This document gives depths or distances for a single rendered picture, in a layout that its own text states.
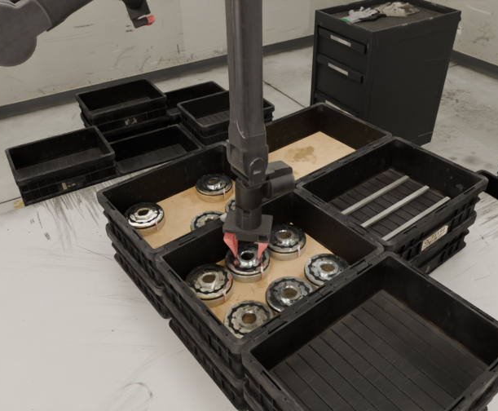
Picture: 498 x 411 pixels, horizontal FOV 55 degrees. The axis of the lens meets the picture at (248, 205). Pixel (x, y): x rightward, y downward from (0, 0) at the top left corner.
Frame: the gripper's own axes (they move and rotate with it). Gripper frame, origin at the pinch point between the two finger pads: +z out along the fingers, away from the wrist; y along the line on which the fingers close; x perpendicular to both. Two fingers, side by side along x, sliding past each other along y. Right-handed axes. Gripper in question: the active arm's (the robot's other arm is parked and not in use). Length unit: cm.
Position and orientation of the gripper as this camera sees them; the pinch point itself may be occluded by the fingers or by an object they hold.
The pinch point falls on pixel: (247, 253)
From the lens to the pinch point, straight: 109.5
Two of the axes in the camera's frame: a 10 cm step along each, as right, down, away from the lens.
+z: -0.1, 8.1, 5.9
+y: -9.9, -1.0, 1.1
